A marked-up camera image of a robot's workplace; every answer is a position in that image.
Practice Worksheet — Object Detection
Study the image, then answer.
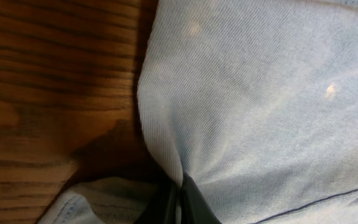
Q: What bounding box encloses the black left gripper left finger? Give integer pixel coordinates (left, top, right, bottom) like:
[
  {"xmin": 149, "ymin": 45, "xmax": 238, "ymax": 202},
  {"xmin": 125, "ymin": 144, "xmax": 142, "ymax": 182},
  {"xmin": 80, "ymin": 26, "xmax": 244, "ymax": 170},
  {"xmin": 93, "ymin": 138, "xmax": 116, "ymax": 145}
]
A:
[{"xmin": 135, "ymin": 180, "xmax": 177, "ymax": 224}]

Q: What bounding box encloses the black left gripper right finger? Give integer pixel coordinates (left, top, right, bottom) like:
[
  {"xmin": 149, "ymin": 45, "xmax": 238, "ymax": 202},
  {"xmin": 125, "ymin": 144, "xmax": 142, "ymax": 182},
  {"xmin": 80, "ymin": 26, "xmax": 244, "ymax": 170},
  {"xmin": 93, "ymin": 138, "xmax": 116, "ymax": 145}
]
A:
[{"xmin": 180, "ymin": 173, "xmax": 221, "ymax": 224}]

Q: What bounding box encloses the light blue t-shirt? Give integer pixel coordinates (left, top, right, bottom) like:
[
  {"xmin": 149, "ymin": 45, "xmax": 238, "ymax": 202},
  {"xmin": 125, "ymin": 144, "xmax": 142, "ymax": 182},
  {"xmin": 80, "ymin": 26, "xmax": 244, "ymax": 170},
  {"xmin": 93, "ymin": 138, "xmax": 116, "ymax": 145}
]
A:
[{"xmin": 35, "ymin": 0, "xmax": 358, "ymax": 224}]

